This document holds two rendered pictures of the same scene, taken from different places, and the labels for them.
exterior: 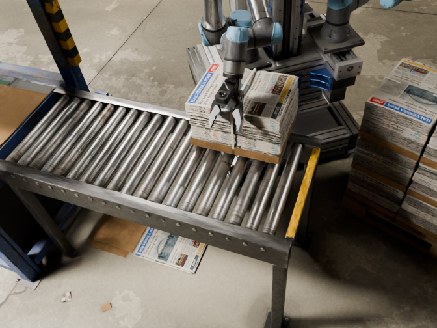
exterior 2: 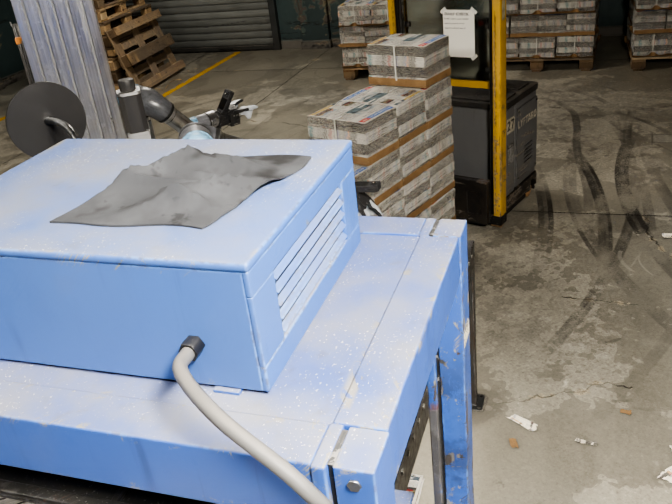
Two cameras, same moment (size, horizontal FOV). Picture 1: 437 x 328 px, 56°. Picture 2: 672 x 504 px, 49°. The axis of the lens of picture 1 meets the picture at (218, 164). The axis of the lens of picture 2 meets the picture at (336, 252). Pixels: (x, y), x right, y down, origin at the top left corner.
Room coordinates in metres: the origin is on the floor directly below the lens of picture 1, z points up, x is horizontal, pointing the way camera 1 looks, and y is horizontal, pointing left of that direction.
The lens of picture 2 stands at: (1.45, 2.32, 2.16)
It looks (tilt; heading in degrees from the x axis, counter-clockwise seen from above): 27 degrees down; 264
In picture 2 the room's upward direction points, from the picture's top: 7 degrees counter-clockwise
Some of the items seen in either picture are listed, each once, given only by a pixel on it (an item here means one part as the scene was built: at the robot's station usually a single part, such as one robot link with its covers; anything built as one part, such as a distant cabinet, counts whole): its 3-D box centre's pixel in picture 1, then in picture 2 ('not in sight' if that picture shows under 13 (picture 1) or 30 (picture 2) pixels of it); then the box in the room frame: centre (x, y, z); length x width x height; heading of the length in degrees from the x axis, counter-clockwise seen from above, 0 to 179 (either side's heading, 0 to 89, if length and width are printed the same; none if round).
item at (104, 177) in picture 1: (123, 149); not in sight; (1.25, 0.40, 0.77); 0.47 x 0.05 x 0.05; 153
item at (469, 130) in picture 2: not in sight; (475, 144); (-0.06, -2.30, 0.40); 0.69 x 0.55 x 0.80; 135
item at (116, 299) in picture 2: not in sight; (148, 240); (1.65, 1.19, 1.65); 0.60 x 0.45 x 0.20; 153
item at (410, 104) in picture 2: not in sight; (383, 115); (0.72, -1.52, 0.95); 0.38 x 0.29 x 0.23; 135
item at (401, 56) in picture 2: not in sight; (414, 149); (0.51, -1.73, 0.65); 0.39 x 0.30 x 1.29; 135
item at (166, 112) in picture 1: (177, 122); not in sight; (1.42, 0.17, 0.74); 1.34 x 0.05 x 0.12; 63
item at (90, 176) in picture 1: (111, 146); not in sight; (1.28, 0.46, 0.77); 0.47 x 0.05 x 0.05; 153
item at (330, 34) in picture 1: (336, 26); not in sight; (1.83, -0.69, 0.87); 0.15 x 0.15 x 0.10
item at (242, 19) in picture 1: (240, 27); not in sight; (1.75, -0.19, 0.98); 0.13 x 0.12 x 0.14; 95
